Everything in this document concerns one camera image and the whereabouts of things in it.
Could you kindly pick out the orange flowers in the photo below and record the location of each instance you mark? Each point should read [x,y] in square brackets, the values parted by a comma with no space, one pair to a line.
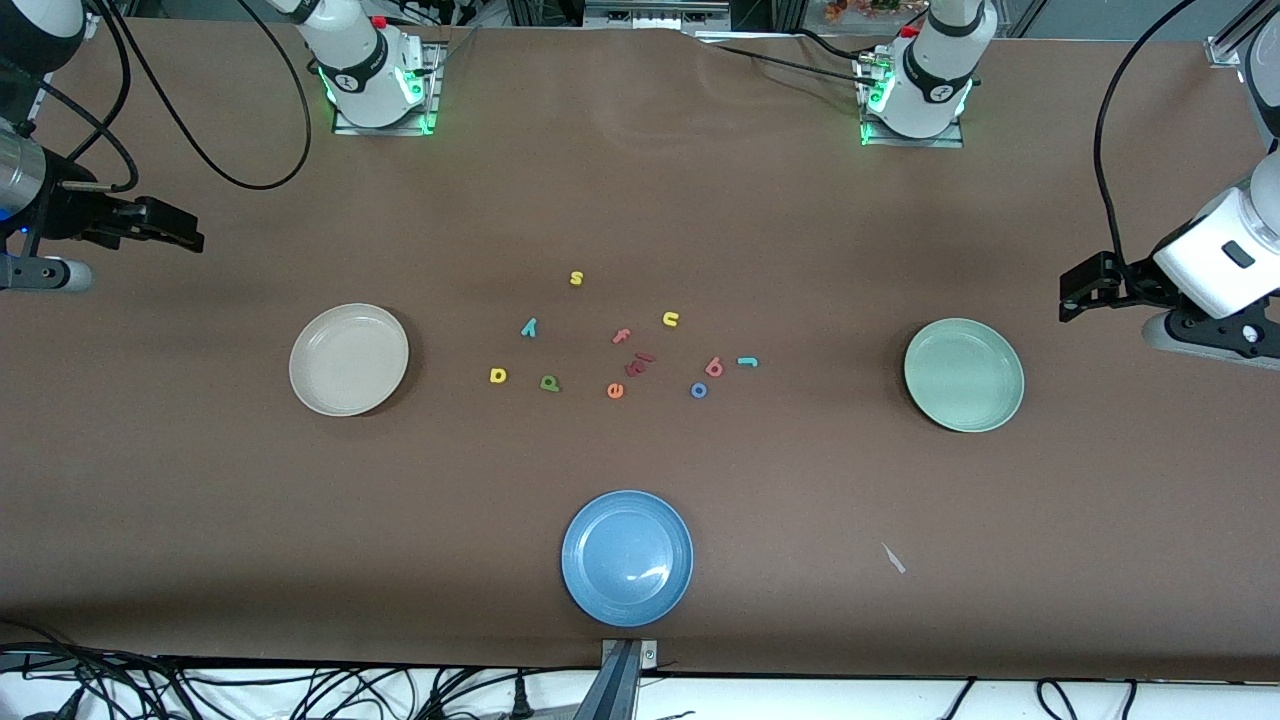
[870,8]

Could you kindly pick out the pink letter g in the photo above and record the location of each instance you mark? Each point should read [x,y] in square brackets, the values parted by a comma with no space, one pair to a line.
[714,367]

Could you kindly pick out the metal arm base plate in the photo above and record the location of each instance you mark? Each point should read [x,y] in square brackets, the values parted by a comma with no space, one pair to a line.
[950,141]
[436,100]

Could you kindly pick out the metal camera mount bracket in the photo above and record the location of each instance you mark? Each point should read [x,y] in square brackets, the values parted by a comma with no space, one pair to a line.
[625,690]

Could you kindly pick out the aluminium frame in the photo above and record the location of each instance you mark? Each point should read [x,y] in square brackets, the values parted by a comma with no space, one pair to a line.
[650,15]

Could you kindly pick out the white tape scrap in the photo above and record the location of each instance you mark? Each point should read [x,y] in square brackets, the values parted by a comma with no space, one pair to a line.
[893,558]

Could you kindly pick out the blue plate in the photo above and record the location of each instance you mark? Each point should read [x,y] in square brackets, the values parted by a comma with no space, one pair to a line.
[627,558]

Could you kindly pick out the aluminium corner profile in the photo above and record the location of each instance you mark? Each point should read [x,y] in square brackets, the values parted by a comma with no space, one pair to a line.
[1225,45]

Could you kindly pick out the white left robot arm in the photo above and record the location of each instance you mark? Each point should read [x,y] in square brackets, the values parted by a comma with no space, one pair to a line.
[930,80]

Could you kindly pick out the beige brown plate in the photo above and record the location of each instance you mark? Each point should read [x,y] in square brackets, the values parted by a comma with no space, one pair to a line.
[348,360]

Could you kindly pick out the green plate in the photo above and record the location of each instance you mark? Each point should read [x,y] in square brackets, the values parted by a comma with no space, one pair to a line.
[964,375]

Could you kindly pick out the black power plug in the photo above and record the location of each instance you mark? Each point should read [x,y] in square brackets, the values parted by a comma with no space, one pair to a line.
[520,700]

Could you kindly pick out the brown table cover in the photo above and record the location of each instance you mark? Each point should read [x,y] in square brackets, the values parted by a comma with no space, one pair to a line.
[200,500]

